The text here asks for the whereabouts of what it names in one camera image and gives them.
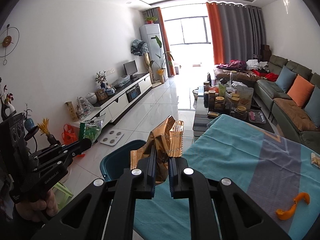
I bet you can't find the tall potted plant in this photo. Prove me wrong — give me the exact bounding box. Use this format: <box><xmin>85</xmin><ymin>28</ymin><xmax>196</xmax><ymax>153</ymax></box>
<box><xmin>150</xmin><ymin>35</ymin><xmax>174</xmax><ymax>84</ymax></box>

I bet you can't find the blue cushion right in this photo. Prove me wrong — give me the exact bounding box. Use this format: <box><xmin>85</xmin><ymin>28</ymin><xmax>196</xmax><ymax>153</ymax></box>
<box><xmin>304</xmin><ymin>86</ymin><xmax>320</xmax><ymax>128</ymax></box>

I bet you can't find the white tv cabinet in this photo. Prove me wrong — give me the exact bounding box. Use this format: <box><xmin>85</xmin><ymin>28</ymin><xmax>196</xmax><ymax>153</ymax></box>
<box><xmin>84</xmin><ymin>73</ymin><xmax>152</xmax><ymax>126</ymax></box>

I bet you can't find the orange cushion left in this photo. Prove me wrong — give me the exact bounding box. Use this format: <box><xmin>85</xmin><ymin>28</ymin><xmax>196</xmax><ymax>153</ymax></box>
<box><xmin>287</xmin><ymin>75</ymin><xmax>315</xmax><ymax>107</ymax></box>

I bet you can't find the orange plastic bag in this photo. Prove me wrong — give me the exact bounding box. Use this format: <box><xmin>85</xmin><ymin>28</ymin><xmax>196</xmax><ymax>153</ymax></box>
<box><xmin>61</xmin><ymin>124</ymin><xmax>78</xmax><ymax>145</ymax></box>

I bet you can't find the blue cushion left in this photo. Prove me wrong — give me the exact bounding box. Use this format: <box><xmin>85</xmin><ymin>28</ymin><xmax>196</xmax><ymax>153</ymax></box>
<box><xmin>275</xmin><ymin>66</ymin><xmax>297</xmax><ymax>93</ymax></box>

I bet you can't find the orange peel piece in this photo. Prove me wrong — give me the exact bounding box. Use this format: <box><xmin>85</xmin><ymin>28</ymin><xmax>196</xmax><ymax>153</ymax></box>
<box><xmin>276</xmin><ymin>192</ymin><xmax>310</xmax><ymax>220</ymax></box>

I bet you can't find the green sectional sofa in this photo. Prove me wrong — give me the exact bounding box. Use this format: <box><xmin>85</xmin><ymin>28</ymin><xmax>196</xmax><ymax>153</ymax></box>
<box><xmin>213</xmin><ymin>55</ymin><xmax>319</xmax><ymax>147</ymax></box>

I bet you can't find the blue cushion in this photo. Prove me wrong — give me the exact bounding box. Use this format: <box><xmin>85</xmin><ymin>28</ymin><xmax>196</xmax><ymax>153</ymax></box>
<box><xmin>304</xmin><ymin>86</ymin><xmax>320</xmax><ymax>128</ymax></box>
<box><xmin>275</xmin><ymin>66</ymin><xmax>297</xmax><ymax>93</ymax></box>

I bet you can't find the white bathroom scale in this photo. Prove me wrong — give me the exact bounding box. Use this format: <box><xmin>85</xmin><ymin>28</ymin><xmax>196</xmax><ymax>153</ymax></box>
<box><xmin>100</xmin><ymin>129</ymin><xmax>124</xmax><ymax>146</ymax></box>

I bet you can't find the left hand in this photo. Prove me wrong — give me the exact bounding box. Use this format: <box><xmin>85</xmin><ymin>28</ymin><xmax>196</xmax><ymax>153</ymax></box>
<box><xmin>15</xmin><ymin>190</ymin><xmax>58</xmax><ymax>222</ymax></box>

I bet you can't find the small black monitor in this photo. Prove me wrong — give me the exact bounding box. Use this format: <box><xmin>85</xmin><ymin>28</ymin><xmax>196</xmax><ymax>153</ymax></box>
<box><xmin>124</xmin><ymin>60</ymin><xmax>138</xmax><ymax>79</ymax></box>

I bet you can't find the cracker packet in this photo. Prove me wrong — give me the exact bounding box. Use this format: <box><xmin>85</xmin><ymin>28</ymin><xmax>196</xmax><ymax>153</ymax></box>
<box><xmin>310</xmin><ymin>152</ymin><xmax>320</xmax><ymax>168</ymax></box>

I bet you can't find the green snack wrapper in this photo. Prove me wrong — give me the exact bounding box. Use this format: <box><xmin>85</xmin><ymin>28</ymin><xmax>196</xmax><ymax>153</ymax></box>
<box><xmin>79</xmin><ymin>115</ymin><xmax>105</xmax><ymax>143</ymax></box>

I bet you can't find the blue grey tablecloth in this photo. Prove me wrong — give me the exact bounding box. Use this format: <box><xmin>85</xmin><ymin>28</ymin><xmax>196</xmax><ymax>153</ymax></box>
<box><xmin>133</xmin><ymin>115</ymin><xmax>319</xmax><ymax>239</ymax></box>

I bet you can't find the glass coffee table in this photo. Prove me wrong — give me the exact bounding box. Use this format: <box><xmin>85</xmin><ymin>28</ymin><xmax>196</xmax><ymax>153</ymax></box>
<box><xmin>192</xmin><ymin>78</ymin><xmax>276</xmax><ymax>138</ymax></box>

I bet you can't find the teal trash bin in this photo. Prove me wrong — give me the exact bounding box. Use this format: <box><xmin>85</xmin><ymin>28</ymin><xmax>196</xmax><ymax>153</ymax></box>
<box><xmin>100</xmin><ymin>139</ymin><xmax>146</xmax><ymax>181</ymax></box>

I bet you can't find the white standing air conditioner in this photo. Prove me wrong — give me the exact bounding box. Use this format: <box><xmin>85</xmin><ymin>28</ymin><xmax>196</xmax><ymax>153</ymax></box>
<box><xmin>139</xmin><ymin>24</ymin><xmax>168</xmax><ymax>81</ymax></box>

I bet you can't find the orange grey curtain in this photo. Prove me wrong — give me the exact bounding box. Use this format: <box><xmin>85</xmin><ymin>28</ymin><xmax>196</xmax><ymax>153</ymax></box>
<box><xmin>206</xmin><ymin>2</ymin><xmax>266</xmax><ymax>64</ymax></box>

